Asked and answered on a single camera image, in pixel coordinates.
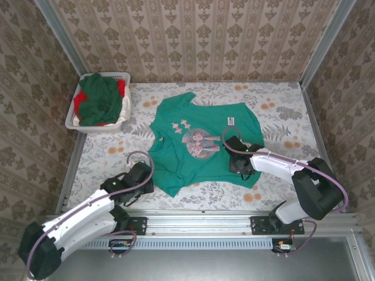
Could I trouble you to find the teal printed t-shirt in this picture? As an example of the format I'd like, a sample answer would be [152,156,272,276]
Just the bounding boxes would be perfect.
[148,92,266,198]

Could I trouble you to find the floral tablecloth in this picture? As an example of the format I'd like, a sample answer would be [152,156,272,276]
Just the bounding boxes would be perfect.
[66,81,336,211]

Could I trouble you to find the small electronics connector board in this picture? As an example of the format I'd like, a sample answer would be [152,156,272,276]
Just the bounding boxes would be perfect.
[272,238,296,253]
[108,239,132,253]

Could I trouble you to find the white plastic basket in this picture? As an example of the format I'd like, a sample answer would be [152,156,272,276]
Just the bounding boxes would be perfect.
[64,71,132,134]

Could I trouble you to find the dark green t-shirt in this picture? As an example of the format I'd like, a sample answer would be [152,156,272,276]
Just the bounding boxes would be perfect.
[78,73,124,127]

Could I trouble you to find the pile of clothes in basket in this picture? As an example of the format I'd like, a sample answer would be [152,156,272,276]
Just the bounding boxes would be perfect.
[73,79,127,127]

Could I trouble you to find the grey metal panel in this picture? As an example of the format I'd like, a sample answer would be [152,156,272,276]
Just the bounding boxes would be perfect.
[43,237,364,281]

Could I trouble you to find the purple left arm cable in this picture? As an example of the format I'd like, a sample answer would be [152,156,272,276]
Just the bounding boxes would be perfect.
[26,150,155,279]

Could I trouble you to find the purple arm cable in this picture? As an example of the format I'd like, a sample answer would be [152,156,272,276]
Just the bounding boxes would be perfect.
[26,150,155,279]
[221,126,350,258]

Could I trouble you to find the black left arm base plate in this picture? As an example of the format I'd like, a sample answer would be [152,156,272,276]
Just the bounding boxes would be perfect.
[95,216,148,236]

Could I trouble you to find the aluminium table side rail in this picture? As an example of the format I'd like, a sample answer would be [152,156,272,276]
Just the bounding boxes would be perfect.
[301,83,346,213]
[55,133,87,214]

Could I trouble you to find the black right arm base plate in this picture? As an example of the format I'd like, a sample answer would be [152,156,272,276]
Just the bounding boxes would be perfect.
[251,215,305,235]

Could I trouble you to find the aluminium mounting rail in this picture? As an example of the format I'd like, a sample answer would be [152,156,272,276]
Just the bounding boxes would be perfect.
[43,209,360,237]

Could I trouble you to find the slotted grey cable duct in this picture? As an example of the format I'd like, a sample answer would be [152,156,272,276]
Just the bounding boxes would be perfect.
[79,237,274,250]

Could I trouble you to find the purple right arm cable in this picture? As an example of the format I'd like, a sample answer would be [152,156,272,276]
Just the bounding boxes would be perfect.
[221,126,350,258]

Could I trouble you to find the aluminium frame post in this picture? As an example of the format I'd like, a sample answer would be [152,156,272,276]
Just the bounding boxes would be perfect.
[300,0,357,88]
[33,0,88,76]

